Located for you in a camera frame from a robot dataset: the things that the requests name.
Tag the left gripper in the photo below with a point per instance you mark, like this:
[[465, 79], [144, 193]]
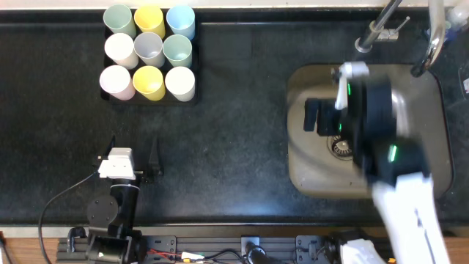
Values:
[[143, 176]]

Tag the yellow cup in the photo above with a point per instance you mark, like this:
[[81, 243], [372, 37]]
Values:
[[149, 20], [148, 81]]

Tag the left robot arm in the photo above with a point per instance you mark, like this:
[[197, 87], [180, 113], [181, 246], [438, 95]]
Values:
[[110, 216]]

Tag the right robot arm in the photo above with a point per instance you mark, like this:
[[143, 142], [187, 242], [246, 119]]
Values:
[[403, 205]]

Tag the pink cup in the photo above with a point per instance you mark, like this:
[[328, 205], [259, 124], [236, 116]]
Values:
[[116, 81]]

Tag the grey cup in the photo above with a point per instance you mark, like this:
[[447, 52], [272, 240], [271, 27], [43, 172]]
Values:
[[148, 47]]

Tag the black tray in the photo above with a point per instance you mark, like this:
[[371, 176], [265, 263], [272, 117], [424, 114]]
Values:
[[197, 66]]

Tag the green cup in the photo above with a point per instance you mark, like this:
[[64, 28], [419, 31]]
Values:
[[119, 19], [177, 51]]

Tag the blue cup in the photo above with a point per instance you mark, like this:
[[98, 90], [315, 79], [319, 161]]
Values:
[[180, 20]]

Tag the steel sink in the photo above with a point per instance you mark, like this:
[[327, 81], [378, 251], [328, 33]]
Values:
[[421, 110]]

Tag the steel tap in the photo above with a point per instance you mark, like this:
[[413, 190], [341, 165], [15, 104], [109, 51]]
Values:
[[438, 36]]

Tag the black object with white label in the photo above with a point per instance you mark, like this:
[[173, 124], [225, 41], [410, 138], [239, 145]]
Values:
[[466, 86]]

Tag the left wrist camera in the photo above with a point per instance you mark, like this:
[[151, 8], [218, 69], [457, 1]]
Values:
[[117, 164]]

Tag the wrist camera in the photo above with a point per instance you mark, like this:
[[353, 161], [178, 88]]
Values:
[[117, 164], [351, 69]]

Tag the mounting rail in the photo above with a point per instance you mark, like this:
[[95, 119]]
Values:
[[212, 245]]

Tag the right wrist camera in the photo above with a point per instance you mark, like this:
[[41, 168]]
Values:
[[351, 69]]

